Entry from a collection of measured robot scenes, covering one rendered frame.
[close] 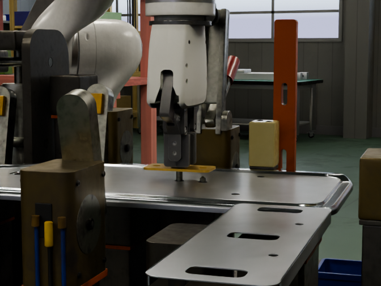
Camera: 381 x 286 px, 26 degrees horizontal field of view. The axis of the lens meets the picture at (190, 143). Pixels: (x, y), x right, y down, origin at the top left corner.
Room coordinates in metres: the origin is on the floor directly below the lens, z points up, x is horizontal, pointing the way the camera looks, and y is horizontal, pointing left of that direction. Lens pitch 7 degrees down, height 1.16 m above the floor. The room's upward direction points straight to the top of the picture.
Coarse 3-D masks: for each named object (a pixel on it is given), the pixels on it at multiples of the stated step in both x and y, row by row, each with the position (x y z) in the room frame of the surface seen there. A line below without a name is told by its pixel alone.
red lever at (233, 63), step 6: (228, 60) 1.24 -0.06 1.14; (234, 60) 1.24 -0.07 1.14; (228, 66) 1.22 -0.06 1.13; (234, 66) 1.23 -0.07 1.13; (228, 72) 1.21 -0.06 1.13; (234, 72) 1.22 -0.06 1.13; (228, 78) 1.21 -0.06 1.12; (228, 84) 1.20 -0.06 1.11; (210, 108) 1.15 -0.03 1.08; (216, 108) 1.15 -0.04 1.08; (210, 114) 1.14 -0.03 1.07; (204, 120) 1.13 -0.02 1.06; (210, 120) 1.13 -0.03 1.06; (210, 126) 1.13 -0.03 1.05
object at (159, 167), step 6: (144, 168) 1.00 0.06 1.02; (150, 168) 0.99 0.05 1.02; (156, 168) 0.99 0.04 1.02; (162, 168) 0.99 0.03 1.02; (168, 168) 0.99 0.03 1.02; (174, 168) 0.99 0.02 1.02; (180, 168) 0.99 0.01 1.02; (186, 168) 0.99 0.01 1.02; (192, 168) 0.99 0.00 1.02; (198, 168) 0.99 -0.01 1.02; (204, 168) 1.00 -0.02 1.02; (210, 168) 0.99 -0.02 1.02
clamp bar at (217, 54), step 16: (224, 16) 1.14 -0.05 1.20; (208, 32) 1.16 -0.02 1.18; (224, 32) 1.14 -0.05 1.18; (208, 48) 1.15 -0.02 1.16; (224, 48) 1.14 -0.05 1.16; (208, 64) 1.15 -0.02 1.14; (224, 64) 1.14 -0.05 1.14; (208, 80) 1.15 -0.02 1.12; (224, 80) 1.14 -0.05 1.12; (208, 96) 1.14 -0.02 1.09; (224, 96) 1.14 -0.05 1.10
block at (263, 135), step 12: (264, 120) 1.11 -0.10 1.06; (276, 120) 1.11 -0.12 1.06; (252, 132) 1.09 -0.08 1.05; (264, 132) 1.08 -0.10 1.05; (276, 132) 1.09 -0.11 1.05; (252, 144) 1.09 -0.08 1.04; (264, 144) 1.08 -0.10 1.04; (276, 144) 1.09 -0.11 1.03; (252, 156) 1.09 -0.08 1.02; (264, 156) 1.08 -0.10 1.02; (276, 156) 1.09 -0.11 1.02; (252, 168) 1.09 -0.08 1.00; (264, 168) 1.08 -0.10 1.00; (276, 168) 1.10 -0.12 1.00
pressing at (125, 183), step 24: (0, 168) 1.11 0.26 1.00; (120, 168) 1.11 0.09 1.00; (216, 168) 1.08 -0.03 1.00; (0, 192) 0.94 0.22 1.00; (120, 192) 0.92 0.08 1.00; (144, 192) 0.92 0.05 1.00; (168, 192) 0.92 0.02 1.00; (192, 192) 0.92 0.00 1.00; (216, 192) 0.92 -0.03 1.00; (240, 192) 0.92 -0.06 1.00; (264, 192) 0.92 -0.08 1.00; (288, 192) 0.92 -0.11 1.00; (312, 192) 0.92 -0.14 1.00; (336, 192) 0.94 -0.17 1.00
